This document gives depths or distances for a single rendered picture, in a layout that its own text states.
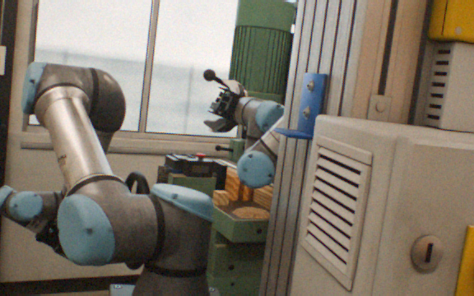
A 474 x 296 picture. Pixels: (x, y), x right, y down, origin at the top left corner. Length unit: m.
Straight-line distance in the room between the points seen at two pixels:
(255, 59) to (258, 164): 0.60
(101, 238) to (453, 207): 0.57
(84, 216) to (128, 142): 2.09
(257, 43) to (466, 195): 1.21
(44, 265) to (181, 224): 2.14
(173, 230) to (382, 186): 0.53
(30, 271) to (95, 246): 2.16
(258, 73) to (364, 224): 1.16
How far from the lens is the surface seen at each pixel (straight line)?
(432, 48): 0.69
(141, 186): 1.54
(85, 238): 0.89
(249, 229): 1.43
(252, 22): 1.63
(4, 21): 2.73
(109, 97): 1.25
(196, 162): 1.58
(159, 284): 0.99
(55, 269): 3.06
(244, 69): 1.63
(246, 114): 1.26
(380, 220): 0.48
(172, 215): 0.94
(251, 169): 1.08
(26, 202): 1.47
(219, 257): 1.52
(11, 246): 2.98
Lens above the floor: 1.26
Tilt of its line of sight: 7 degrees down
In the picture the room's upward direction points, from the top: 7 degrees clockwise
